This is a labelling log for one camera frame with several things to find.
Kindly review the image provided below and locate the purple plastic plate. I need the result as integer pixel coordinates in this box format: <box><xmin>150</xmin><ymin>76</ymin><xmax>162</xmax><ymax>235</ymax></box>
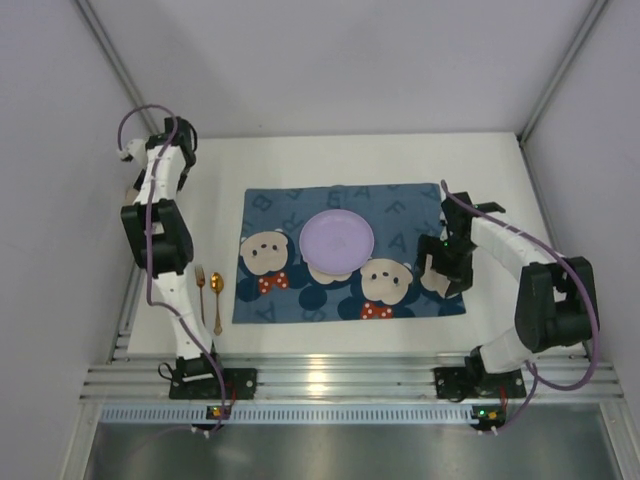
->
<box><xmin>299</xmin><ymin>209</ymin><xmax>375</xmax><ymax>275</ymax></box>

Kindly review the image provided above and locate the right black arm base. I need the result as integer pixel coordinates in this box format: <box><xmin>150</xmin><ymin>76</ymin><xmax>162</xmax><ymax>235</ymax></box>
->
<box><xmin>433</xmin><ymin>366</ymin><xmax>527</xmax><ymax>402</ymax></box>

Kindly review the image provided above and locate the copper fork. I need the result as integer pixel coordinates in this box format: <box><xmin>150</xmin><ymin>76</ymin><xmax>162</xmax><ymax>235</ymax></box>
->
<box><xmin>194</xmin><ymin>264</ymin><xmax>206</xmax><ymax>325</ymax></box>

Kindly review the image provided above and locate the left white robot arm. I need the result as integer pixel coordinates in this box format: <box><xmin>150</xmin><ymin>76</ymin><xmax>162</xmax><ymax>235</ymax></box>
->
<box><xmin>121</xmin><ymin>116</ymin><xmax>215</xmax><ymax>382</ymax></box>

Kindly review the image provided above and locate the aluminium mounting rail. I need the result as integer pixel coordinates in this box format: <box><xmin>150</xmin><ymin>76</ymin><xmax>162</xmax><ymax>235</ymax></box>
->
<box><xmin>80</xmin><ymin>350</ymin><xmax>624</xmax><ymax>404</ymax></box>

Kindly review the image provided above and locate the blue cartoon bear placemat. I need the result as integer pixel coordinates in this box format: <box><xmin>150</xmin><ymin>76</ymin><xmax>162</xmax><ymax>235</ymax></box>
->
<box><xmin>232</xmin><ymin>183</ymin><xmax>466</xmax><ymax>324</ymax></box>

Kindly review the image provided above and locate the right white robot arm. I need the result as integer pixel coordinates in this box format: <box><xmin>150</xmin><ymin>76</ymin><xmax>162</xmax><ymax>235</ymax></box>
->
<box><xmin>415</xmin><ymin>192</ymin><xmax>599</xmax><ymax>387</ymax></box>

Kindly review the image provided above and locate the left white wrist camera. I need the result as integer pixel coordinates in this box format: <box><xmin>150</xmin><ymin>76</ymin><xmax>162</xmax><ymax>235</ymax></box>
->
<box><xmin>118</xmin><ymin>139</ymin><xmax>148</xmax><ymax>168</ymax></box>

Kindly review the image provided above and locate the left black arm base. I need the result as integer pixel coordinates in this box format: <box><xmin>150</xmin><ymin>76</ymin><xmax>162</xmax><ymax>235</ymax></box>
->
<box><xmin>169</xmin><ymin>368</ymin><xmax>258</xmax><ymax>400</ymax></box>

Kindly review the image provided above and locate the gold spoon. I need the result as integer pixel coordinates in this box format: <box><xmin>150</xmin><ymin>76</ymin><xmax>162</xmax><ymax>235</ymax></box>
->
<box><xmin>210</xmin><ymin>272</ymin><xmax>225</xmax><ymax>336</ymax></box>

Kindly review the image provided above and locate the slotted cable duct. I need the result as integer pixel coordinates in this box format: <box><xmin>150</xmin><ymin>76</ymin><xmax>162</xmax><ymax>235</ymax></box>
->
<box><xmin>100</xmin><ymin>403</ymin><xmax>504</xmax><ymax>425</ymax></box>

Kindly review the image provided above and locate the beige cup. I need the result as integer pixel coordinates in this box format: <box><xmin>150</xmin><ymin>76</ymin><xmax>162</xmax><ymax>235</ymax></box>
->
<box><xmin>123</xmin><ymin>186</ymin><xmax>139</xmax><ymax>206</ymax></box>

